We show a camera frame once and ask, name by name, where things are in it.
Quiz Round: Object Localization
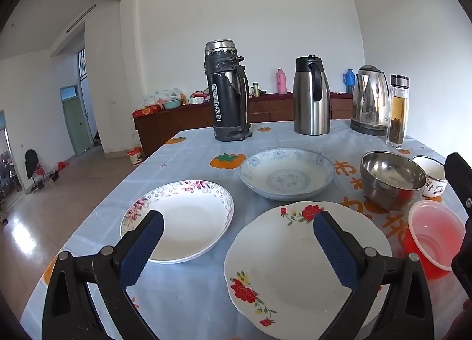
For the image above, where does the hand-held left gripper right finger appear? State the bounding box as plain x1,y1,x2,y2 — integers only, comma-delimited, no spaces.
313,210,435,340

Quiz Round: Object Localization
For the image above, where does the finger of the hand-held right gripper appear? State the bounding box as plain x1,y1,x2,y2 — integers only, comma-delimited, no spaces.
444,153,472,223
452,219,472,299

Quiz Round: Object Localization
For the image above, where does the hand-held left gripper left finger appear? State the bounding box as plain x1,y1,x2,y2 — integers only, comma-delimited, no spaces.
42,210,165,340

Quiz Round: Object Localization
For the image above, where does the white enamel bowl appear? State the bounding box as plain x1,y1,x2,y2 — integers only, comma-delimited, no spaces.
412,156,448,198

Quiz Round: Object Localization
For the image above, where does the red floral white plate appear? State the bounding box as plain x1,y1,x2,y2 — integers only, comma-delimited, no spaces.
224,201,392,340

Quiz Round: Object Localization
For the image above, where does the pink floral white plate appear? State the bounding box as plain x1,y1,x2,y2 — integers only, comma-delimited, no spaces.
120,180,235,264

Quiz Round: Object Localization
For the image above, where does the stainless steel bowl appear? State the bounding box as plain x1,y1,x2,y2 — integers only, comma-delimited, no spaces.
360,151,427,211

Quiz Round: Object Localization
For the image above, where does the blue patterned white plate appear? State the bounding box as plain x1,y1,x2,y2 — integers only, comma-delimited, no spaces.
239,148,335,201

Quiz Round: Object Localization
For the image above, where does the persimmon print tablecloth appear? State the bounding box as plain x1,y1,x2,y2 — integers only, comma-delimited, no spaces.
20,119,472,340

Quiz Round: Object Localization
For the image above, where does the glass tea bottle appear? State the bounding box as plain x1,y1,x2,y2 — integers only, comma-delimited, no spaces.
386,74,411,151

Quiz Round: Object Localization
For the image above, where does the white bucket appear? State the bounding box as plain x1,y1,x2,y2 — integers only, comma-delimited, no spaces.
127,147,144,167

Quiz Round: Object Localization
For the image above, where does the steel electric kettle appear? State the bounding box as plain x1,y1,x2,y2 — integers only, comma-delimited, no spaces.
350,65,391,137

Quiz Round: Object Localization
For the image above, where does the dark wooden cabinet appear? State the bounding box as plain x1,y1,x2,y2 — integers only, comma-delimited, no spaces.
133,92,355,158

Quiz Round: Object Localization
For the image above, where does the black chair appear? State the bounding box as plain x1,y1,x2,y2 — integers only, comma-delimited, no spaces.
24,149,39,180

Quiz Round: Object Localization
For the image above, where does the green door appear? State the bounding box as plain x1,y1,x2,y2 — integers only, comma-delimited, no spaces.
61,86,93,156

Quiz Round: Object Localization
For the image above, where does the blue thermos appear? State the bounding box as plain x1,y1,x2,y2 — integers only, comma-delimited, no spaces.
343,69,356,94

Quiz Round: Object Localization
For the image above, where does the mesh food cover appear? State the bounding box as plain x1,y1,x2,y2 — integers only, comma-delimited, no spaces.
142,87,184,110

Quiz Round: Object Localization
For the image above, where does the black thermos flask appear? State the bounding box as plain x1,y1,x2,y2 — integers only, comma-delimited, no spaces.
204,39,254,142

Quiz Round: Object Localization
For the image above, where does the pink thermos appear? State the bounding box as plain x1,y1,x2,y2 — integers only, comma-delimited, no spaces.
276,68,288,95

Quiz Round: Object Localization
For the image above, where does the fluorescent tube light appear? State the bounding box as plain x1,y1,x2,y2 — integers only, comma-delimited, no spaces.
65,4,97,33

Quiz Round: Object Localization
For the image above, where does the steel carafe with black handle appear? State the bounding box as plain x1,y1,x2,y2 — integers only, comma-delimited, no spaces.
293,55,331,136

